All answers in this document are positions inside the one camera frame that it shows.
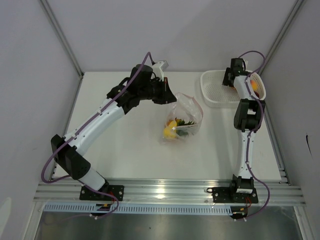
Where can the yellow toy lemon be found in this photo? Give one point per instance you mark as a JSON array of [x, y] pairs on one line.
[[169, 133]]

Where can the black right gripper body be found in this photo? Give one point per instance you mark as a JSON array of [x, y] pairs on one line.
[[226, 79]]

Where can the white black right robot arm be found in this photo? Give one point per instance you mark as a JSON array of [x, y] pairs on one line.
[[247, 121]]

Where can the pink toy peach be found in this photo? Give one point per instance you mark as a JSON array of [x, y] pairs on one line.
[[254, 85]]

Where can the white slotted cable duct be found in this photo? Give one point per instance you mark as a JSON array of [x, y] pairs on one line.
[[130, 208]]

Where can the white perforated plastic basket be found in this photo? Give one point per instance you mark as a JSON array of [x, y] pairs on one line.
[[217, 95]]

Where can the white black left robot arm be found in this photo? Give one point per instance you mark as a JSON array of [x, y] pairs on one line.
[[69, 150]]

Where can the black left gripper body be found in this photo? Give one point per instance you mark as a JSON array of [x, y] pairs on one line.
[[154, 91]]

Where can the clear pink-dotted zip bag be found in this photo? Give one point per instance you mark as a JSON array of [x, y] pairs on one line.
[[187, 108]]

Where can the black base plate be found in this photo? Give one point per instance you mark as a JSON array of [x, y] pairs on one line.
[[224, 195], [106, 193]]

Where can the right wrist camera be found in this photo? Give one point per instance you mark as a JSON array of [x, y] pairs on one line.
[[246, 62]]

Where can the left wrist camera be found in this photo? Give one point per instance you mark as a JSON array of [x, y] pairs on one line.
[[159, 67]]

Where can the left grey corner post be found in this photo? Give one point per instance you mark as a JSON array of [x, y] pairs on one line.
[[56, 27]]

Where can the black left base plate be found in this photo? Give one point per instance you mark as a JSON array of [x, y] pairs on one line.
[[106, 193]]

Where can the grey aluminium corner post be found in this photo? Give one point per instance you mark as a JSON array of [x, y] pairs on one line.
[[285, 28]]

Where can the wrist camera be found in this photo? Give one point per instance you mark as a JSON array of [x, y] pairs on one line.
[[246, 62], [159, 67]]

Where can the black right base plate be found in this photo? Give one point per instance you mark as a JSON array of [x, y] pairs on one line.
[[224, 195]]

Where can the orange toy pineapple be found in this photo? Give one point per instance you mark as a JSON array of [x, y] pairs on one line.
[[183, 128]]

